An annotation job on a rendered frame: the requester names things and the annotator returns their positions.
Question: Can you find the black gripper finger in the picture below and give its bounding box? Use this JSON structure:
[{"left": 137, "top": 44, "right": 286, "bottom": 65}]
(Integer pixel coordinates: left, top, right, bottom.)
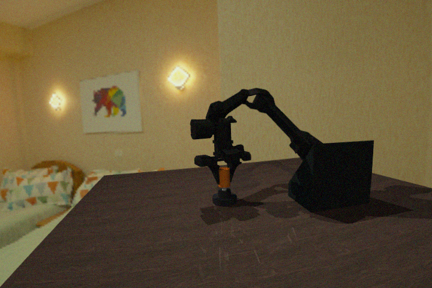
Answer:
[
  {"left": 208, "top": 165, "right": 220, "bottom": 185},
  {"left": 227, "top": 162, "right": 242, "bottom": 182}
]

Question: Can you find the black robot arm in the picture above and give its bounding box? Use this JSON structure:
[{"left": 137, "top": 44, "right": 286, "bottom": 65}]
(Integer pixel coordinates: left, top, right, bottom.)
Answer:
[{"left": 190, "top": 88, "right": 322, "bottom": 163}]

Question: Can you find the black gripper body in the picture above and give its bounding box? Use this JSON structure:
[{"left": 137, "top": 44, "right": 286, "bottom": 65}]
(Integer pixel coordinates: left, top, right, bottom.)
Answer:
[{"left": 194, "top": 137, "right": 251, "bottom": 167}]

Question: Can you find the orange cylindrical knob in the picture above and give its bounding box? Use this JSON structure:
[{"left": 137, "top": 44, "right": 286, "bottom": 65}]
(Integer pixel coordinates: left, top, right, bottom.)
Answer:
[{"left": 218, "top": 167, "right": 230, "bottom": 188}]

